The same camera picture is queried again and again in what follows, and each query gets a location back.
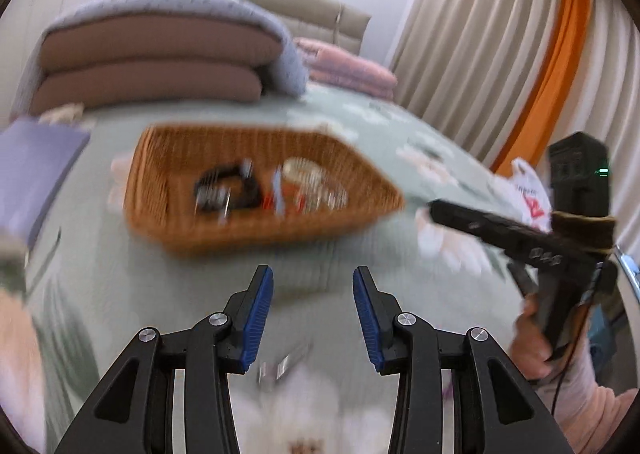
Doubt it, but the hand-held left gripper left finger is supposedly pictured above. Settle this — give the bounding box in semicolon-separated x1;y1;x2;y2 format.
55;265;275;454

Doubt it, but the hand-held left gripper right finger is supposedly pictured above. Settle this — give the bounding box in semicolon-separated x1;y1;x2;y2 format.
352;265;573;454

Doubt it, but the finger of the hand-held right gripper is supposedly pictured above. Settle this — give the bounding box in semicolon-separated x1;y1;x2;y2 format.
507;261;539;297
429;199;599;266

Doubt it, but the metal hair clip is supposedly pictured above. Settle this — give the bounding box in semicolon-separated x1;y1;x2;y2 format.
256;343;314;386

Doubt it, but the red cord bracelet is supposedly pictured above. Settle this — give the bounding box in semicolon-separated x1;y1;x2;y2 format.
262;183;308;214

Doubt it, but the light blue hair clip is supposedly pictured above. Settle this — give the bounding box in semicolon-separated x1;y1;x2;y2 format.
271;168;287;216

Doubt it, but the black wristwatch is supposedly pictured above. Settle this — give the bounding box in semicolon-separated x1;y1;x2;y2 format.
193;160;264;216

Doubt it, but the clear bead bracelet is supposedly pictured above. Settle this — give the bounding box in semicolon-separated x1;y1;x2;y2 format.
281;156;349;213

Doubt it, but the brown wicker basket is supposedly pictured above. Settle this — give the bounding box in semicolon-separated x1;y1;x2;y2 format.
122;125;407;256

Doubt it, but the person's right hand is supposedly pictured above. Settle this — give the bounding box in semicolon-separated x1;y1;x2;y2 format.
509;294;568;383

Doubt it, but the white plastic bag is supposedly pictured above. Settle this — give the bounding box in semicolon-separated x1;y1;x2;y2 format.
494;156;557;236

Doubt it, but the green floral bedspread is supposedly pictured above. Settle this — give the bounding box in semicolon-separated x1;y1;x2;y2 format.
0;84;556;454

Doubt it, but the white sheer curtain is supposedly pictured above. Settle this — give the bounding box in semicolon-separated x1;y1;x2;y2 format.
537;0;640;255

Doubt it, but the orange curtain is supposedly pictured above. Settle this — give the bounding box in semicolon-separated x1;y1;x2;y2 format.
489;0;594;176

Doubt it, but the beige curtain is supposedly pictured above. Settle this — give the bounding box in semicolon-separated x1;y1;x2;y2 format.
387;0;568;161

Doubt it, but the folded pink blanket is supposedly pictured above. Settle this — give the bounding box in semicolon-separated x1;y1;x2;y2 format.
292;36;399;101

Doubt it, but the blue-grey open book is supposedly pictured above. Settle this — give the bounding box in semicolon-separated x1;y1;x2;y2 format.
0;115;92;246

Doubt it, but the folded brown quilt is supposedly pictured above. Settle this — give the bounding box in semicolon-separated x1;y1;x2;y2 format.
30;24;284;116

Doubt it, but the small beige fluffy cloth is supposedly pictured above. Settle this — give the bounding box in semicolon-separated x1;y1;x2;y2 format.
39;103;85;126

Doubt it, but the blue floral blanket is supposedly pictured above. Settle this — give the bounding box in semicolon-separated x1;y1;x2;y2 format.
10;0;307;121

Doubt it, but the black cable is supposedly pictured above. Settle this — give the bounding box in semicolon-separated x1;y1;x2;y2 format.
549;279;604;416

